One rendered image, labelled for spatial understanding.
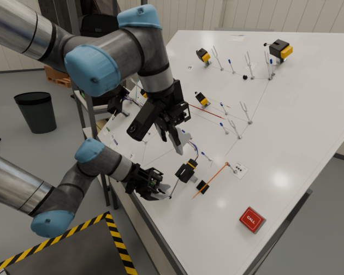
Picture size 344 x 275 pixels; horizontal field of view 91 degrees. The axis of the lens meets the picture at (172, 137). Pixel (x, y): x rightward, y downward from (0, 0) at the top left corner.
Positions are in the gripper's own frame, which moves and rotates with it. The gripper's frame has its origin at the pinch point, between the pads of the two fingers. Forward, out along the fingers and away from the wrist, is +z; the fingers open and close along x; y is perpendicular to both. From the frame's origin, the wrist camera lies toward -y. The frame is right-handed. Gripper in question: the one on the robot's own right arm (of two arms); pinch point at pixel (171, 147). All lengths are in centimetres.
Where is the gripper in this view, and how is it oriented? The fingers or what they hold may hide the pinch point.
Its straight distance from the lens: 53.2
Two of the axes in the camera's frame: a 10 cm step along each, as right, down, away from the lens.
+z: 2.3, 7.1, 6.7
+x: -5.8, -4.5, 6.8
